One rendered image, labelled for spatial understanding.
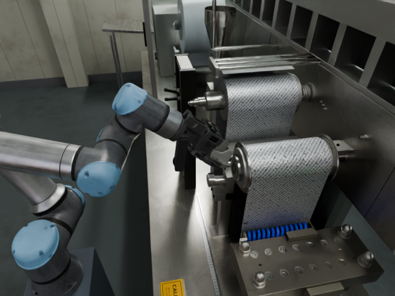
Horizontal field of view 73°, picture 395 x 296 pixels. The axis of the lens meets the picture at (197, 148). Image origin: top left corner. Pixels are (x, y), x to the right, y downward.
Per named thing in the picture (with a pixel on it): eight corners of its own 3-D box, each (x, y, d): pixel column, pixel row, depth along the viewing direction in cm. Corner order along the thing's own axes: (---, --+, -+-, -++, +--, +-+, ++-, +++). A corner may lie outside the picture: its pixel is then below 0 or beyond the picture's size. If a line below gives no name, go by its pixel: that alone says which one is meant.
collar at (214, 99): (203, 105, 95) (203, 88, 91) (220, 104, 96) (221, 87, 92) (207, 114, 90) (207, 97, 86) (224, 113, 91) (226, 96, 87)
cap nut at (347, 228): (335, 229, 86) (340, 221, 83) (345, 228, 87) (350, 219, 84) (342, 239, 83) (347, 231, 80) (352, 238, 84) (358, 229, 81)
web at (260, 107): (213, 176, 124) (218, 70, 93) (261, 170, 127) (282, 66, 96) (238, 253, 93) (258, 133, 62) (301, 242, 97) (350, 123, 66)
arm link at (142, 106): (111, 98, 64) (130, 73, 60) (150, 120, 70) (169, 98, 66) (106, 118, 59) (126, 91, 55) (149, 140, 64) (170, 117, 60)
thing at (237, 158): (236, 186, 77) (229, 166, 82) (243, 185, 77) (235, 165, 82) (239, 170, 71) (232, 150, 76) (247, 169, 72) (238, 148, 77)
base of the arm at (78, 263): (27, 309, 80) (13, 293, 74) (40, 261, 91) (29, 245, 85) (80, 298, 82) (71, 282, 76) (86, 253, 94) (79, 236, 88)
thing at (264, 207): (241, 228, 86) (248, 188, 74) (309, 218, 89) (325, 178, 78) (241, 230, 85) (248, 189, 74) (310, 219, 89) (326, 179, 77)
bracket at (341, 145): (324, 145, 81) (326, 140, 80) (341, 143, 82) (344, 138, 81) (334, 155, 77) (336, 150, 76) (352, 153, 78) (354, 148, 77)
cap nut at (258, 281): (250, 276, 74) (251, 268, 71) (262, 274, 75) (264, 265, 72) (254, 289, 71) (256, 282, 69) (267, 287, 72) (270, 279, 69)
